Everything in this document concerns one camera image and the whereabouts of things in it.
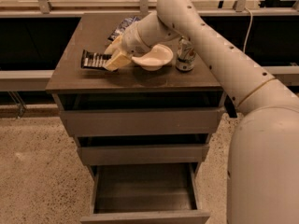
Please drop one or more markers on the black rxbar chocolate bar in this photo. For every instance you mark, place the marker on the black rxbar chocolate bar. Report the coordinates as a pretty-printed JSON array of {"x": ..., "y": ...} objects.
[{"x": 93, "y": 60}]

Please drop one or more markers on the blue white chip bag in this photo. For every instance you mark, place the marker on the blue white chip bag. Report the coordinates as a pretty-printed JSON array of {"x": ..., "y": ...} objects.
[{"x": 119, "y": 30}]

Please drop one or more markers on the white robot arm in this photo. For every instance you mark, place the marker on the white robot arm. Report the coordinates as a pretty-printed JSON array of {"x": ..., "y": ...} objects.
[{"x": 263, "y": 163}]

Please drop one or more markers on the grey top drawer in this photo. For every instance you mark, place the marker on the grey top drawer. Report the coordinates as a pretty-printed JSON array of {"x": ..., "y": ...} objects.
[{"x": 85, "y": 123}]

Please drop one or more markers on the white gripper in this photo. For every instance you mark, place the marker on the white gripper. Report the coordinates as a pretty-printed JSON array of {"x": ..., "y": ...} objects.
[{"x": 131, "y": 43}]

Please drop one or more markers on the white bowl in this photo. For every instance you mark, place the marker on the white bowl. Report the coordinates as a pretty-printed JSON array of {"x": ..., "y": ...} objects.
[{"x": 159, "y": 56}]

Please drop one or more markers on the grey bottom drawer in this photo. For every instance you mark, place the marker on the grey bottom drawer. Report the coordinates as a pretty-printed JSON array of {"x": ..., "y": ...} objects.
[{"x": 145, "y": 194}]

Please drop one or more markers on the green white soda can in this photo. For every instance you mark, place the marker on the green white soda can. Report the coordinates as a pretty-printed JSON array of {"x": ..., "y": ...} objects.
[{"x": 185, "y": 55}]

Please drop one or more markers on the grey drawer cabinet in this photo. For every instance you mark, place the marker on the grey drawer cabinet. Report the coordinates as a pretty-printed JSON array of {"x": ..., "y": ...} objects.
[{"x": 74, "y": 88}]

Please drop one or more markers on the grey drawer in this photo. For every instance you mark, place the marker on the grey drawer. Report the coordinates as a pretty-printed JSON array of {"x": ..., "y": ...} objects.
[
  {"x": 145, "y": 194},
  {"x": 85, "y": 123},
  {"x": 118, "y": 155}
]

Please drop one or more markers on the grey middle drawer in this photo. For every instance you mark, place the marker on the grey middle drawer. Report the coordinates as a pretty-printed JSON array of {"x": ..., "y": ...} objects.
[{"x": 118, "y": 155}]

